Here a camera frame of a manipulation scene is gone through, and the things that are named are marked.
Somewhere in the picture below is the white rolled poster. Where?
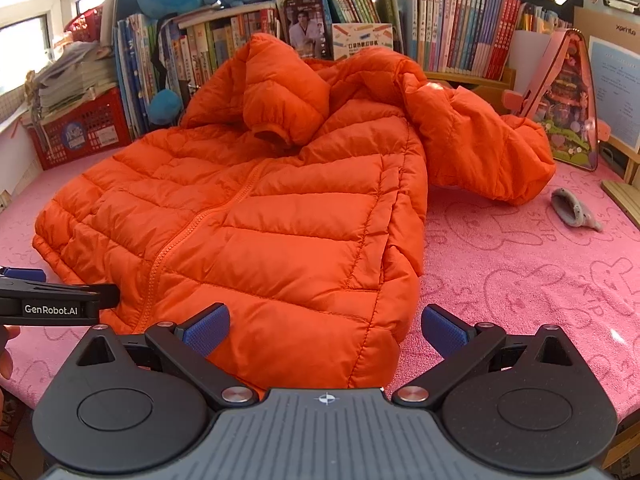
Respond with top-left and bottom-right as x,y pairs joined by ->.
99,0 -> 122,48

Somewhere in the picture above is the row of colourful picture books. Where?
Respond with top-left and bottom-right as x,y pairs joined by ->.
160,7 -> 281,106

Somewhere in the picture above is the orange puffer jacket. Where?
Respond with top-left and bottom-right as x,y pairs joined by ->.
32,32 -> 557,391

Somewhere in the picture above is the wooden drawer organizer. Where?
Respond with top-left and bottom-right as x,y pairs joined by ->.
425,67 -> 517,108

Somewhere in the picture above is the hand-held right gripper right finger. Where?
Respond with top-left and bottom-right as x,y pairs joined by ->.
391,303 -> 577,409

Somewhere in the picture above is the white card sheet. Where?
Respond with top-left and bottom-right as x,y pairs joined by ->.
510,30 -> 551,91

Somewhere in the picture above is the grey sock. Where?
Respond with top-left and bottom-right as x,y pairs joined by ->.
551,187 -> 604,232

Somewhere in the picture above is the wooden framed notice stand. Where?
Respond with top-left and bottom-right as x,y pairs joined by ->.
586,35 -> 640,217

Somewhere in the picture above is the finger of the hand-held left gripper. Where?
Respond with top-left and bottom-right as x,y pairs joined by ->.
0,266 -> 47,284

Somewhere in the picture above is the white pencil print box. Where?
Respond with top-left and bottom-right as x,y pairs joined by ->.
331,22 -> 394,61

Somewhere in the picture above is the black smartphone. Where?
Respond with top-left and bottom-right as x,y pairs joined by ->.
283,0 -> 333,61

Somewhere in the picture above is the red plastic basket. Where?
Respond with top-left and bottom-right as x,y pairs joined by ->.
64,5 -> 103,46

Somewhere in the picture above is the row of tall blue books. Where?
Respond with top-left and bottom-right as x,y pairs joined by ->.
112,12 -> 163,138

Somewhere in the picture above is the white framed window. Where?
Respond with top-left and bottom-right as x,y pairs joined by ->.
0,0 -> 121,96

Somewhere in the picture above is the pink toy house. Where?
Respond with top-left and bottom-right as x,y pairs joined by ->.
502,27 -> 611,172

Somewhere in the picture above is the person's left hand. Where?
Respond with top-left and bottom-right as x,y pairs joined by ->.
0,326 -> 22,413

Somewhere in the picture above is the brown cardboard box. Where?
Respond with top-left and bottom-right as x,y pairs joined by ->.
573,6 -> 640,43

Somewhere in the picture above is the stack of papers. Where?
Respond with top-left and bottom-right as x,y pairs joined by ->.
25,40 -> 118,123

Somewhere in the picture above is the row of pastel spined books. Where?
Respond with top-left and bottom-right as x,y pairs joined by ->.
425,0 -> 523,81

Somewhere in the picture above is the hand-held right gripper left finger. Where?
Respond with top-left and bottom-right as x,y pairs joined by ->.
74,302 -> 261,409

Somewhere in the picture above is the red plastic crate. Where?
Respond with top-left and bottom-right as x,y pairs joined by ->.
27,87 -> 133,171

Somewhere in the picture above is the row of shiny small books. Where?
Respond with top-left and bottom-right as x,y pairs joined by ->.
520,2 -> 573,31

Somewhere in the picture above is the pale blue file box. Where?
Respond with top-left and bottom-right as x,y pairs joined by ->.
397,0 -> 438,73

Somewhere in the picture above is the round blue plush ball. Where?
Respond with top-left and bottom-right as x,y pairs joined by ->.
147,89 -> 185,126

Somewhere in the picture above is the black fabric strap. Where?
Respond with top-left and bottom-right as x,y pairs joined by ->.
149,19 -> 171,93

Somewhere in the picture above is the white grid board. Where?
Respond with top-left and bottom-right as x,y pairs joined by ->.
0,82 -> 31,123

